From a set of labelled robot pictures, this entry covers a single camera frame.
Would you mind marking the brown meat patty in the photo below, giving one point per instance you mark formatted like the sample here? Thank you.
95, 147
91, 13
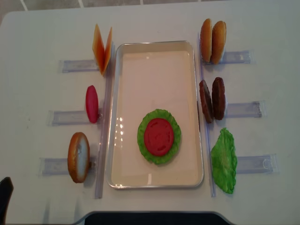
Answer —
218, 98
206, 102

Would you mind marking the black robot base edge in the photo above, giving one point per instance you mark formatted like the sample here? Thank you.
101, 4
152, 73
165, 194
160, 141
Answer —
154, 218

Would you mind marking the red tomato slice on tray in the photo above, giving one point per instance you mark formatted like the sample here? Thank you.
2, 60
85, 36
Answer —
158, 137

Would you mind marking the green lettuce leaf on tray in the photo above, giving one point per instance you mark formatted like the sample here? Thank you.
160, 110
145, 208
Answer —
164, 114

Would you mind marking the upright red tomato slice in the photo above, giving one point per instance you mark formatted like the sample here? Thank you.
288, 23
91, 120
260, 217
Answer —
91, 102

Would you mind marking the right orange cheese slice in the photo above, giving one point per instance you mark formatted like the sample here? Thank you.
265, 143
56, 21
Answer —
107, 51

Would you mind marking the orange cheese slice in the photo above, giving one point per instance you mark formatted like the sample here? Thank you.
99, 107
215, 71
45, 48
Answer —
99, 50
107, 51

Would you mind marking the left orange cheese slice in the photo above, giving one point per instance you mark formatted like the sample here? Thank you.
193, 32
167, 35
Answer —
99, 50

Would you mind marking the upright green lettuce leaf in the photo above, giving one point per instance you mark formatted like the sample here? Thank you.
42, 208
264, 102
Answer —
224, 162

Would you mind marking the upright bread bun slice left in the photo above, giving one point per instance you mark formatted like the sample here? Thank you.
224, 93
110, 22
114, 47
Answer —
78, 157

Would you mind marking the clear tomato holder bar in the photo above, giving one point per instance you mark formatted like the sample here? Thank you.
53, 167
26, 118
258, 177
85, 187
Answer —
65, 118

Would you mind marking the clear cheese holder bar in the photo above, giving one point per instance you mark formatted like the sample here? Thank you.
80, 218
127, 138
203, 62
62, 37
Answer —
72, 66

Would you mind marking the clear lettuce holder bar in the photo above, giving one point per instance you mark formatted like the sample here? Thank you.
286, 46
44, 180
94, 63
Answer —
257, 164

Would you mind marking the white rectangular tray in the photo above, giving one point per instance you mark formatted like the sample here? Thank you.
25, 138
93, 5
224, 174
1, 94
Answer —
150, 76

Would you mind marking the upright bun slice far left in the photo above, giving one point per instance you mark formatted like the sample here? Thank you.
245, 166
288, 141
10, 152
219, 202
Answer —
206, 40

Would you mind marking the clear patty holder bar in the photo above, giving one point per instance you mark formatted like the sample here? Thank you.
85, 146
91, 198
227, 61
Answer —
255, 109

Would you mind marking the clear right bun holder bar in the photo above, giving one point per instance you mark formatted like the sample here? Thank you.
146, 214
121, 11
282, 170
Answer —
238, 57

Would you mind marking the clear bun holder bar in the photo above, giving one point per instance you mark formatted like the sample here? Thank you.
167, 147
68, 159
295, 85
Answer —
53, 166
238, 57

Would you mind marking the upright bun slice far right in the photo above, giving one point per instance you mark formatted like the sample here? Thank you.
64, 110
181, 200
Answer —
218, 41

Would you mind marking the clear left bun holder bar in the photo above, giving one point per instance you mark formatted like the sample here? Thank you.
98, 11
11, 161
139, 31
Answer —
53, 166

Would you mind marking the clear left long rail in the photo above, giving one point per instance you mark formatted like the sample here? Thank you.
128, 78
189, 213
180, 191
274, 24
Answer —
105, 126

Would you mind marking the clear long rail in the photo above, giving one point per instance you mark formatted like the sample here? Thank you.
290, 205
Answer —
206, 126
105, 126

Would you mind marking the clear right long rail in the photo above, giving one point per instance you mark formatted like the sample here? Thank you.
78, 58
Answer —
206, 126

